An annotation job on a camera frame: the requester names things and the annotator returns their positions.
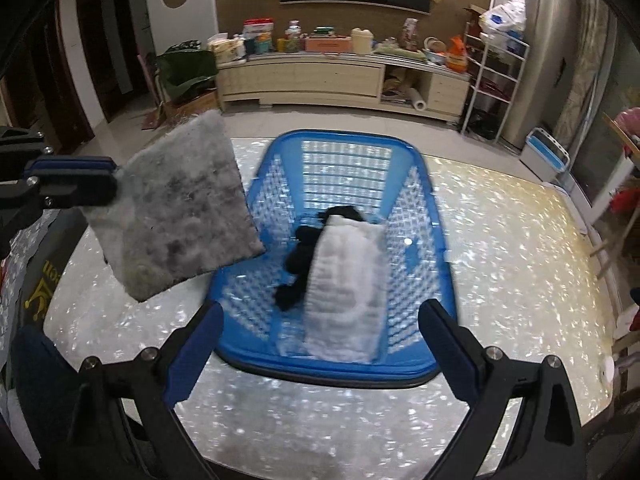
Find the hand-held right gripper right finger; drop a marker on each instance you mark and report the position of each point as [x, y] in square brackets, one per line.
[452, 355]

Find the pink clothes pile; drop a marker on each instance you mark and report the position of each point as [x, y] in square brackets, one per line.
[631, 120]

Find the white quilted cloth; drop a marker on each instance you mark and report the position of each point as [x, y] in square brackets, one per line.
[340, 290]

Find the blue and white storage box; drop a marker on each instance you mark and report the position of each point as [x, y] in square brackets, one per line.
[542, 155]

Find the brown cardboard box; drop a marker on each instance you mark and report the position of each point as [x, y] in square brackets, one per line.
[192, 105]

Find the cream plastic jug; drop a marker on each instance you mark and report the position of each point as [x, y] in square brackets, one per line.
[361, 42]

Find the broom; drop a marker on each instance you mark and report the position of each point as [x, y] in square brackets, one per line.
[155, 120]

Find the cream television cabinet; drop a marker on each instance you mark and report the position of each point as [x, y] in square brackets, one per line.
[300, 80]

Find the white plastic bag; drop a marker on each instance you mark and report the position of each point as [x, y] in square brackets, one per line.
[505, 15]

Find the red and white package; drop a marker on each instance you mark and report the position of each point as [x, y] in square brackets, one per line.
[259, 27]

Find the orange bag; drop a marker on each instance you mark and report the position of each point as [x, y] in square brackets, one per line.
[456, 55]

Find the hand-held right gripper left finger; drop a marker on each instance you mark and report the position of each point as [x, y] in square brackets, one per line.
[197, 355]

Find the pink box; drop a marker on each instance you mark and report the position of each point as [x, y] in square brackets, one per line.
[327, 45]

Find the dark wooden door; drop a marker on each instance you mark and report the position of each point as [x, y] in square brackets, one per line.
[100, 50]

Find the yellow and white tissue pack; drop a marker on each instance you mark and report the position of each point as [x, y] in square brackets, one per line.
[225, 50]

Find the black television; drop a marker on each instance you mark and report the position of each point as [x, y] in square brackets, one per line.
[350, 1]

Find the white paper roll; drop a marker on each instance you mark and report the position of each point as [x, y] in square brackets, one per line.
[416, 99]

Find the patterned snack bag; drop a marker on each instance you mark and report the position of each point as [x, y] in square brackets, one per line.
[410, 35]

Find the patterned beige curtain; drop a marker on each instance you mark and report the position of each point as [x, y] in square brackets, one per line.
[590, 85]

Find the dark green bag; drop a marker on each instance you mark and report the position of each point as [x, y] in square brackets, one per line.
[187, 72]

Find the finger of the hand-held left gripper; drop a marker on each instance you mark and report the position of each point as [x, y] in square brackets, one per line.
[75, 187]
[70, 163]

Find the silver refrigerator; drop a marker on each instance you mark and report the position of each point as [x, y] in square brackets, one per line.
[540, 60]

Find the white metal shelf rack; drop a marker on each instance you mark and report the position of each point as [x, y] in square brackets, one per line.
[492, 76]

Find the blue plastic basket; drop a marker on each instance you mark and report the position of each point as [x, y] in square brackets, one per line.
[310, 372]

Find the pair of black gloves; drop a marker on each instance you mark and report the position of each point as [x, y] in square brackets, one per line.
[300, 260]

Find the grey fluffy cloth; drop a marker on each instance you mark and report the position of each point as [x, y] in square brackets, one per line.
[175, 210]

